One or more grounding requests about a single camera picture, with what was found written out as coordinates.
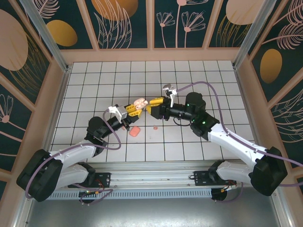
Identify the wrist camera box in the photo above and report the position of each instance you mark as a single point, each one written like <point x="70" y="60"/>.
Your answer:
<point x="122" y="112"/>
<point x="169" y="89"/>

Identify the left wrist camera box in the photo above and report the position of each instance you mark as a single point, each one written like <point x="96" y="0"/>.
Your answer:
<point x="122" y="112"/>

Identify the pink earbud charging case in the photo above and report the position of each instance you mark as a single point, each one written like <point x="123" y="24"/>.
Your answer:
<point x="135" y="131"/>

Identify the aluminium corner post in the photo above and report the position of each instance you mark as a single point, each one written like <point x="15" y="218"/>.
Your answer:
<point x="248" y="40"/>
<point x="50" y="45"/>

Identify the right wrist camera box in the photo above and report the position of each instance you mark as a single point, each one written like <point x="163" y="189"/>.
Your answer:
<point x="169" y="89"/>

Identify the grey metal sheet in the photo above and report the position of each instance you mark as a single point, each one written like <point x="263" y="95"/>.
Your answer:
<point x="151" y="212"/>

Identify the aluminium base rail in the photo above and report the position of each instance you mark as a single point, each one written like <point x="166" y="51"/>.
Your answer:
<point x="151" y="172"/>

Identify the beige earbud charging case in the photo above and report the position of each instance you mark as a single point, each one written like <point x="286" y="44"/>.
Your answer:
<point x="139" y="103"/>

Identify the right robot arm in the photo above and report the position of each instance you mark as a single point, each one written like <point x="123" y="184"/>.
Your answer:
<point x="236" y="142"/>

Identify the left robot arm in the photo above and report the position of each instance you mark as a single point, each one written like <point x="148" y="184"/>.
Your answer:
<point x="75" y="151"/>

